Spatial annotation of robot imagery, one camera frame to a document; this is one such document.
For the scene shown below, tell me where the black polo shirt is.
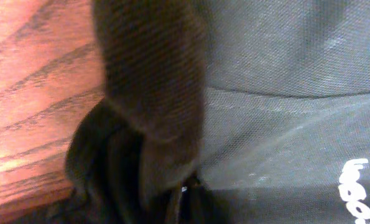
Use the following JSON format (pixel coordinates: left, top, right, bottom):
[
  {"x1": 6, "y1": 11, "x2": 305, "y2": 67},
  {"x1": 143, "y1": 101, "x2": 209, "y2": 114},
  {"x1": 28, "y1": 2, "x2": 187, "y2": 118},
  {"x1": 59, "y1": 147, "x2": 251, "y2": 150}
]
[{"x1": 17, "y1": 0, "x2": 370, "y2": 224}]

